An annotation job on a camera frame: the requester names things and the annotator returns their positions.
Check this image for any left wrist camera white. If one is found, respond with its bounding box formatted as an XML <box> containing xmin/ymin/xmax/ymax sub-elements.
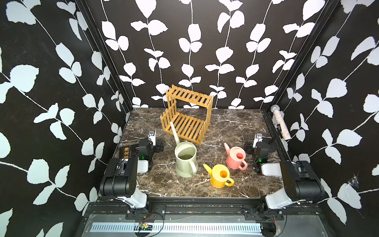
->
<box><xmin>148</xmin><ymin>130</ymin><xmax>156</xmax><ymax>146</ymax></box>

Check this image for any small green circuit board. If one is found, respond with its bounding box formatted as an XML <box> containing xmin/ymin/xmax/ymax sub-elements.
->
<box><xmin>138</xmin><ymin>223</ymin><xmax>153</xmax><ymax>232</ymax></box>

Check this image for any sprinkle-patterned microphone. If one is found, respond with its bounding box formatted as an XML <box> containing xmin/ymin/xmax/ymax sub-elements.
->
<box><xmin>270</xmin><ymin>105</ymin><xmax>291</xmax><ymax>141</ymax></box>

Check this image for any white perforated rail strip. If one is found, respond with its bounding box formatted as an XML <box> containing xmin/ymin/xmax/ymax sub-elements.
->
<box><xmin>89</xmin><ymin>222</ymin><xmax>262</xmax><ymax>235</ymax></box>

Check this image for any black book yellow title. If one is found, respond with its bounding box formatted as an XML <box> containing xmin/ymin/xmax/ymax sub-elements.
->
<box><xmin>119</xmin><ymin>144</ymin><xmax>139</xmax><ymax>160</ymax></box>

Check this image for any yellow watering can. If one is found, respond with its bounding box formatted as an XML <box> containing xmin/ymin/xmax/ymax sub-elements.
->
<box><xmin>203</xmin><ymin>164</ymin><xmax>235</xmax><ymax>188</ymax></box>

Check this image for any wooden slatted two-tier shelf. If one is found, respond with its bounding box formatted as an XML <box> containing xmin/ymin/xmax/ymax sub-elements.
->
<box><xmin>160</xmin><ymin>84</ymin><xmax>214</xmax><ymax>145</ymax></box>

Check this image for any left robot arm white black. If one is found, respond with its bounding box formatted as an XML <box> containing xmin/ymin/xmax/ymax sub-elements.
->
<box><xmin>100</xmin><ymin>138</ymin><xmax>164</xmax><ymax>209</ymax></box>

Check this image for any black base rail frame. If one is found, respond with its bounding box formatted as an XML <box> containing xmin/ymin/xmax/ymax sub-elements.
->
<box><xmin>84</xmin><ymin>197</ymin><xmax>322</xmax><ymax>222</ymax></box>

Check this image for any pink watering can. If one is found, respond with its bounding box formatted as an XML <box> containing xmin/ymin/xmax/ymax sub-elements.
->
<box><xmin>224</xmin><ymin>143</ymin><xmax>248</xmax><ymax>170</ymax></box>

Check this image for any green watering can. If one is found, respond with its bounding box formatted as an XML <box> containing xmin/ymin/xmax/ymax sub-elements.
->
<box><xmin>170</xmin><ymin>122</ymin><xmax>198</xmax><ymax>178</ymax></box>

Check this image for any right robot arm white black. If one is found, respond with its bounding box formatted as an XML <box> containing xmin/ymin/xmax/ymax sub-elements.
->
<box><xmin>244</xmin><ymin>137</ymin><xmax>325</xmax><ymax>210</ymax></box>

